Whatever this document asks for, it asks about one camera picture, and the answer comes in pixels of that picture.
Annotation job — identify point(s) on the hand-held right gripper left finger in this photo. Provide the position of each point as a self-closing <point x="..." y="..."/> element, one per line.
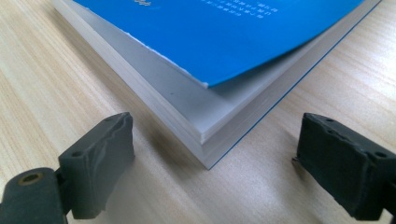
<point x="93" y="168"/>

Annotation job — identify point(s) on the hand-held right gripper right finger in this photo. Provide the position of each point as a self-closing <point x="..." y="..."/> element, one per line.
<point x="342" y="168"/>

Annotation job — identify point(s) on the blue softcover book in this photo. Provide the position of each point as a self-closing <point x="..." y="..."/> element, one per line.
<point x="224" y="37"/>

